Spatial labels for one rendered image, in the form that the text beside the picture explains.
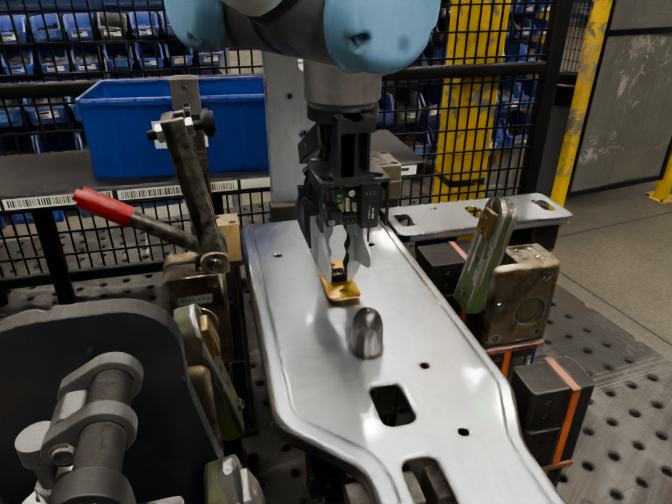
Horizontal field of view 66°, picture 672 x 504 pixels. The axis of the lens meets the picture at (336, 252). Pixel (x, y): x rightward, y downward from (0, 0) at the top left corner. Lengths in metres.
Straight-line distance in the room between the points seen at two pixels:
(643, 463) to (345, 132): 0.68
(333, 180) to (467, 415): 0.24
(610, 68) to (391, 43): 2.99
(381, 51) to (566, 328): 0.92
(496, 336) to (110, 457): 0.52
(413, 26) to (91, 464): 0.26
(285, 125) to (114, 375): 0.62
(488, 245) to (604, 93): 2.73
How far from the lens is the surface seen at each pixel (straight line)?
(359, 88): 0.49
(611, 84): 3.31
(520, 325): 0.67
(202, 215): 0.55
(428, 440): 0.46
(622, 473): 0.91
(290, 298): 0.61
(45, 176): 1.01
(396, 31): 0.31
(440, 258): 0.74
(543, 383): 0.55
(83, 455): 0.22
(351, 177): 0.50
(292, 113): 0.82
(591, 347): 1.12
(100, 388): 0.25
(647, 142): 3.75
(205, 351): 0.42
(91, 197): 0.56
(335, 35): 0.30
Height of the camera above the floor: 1.34
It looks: 29 degrees down
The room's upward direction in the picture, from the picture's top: straight up
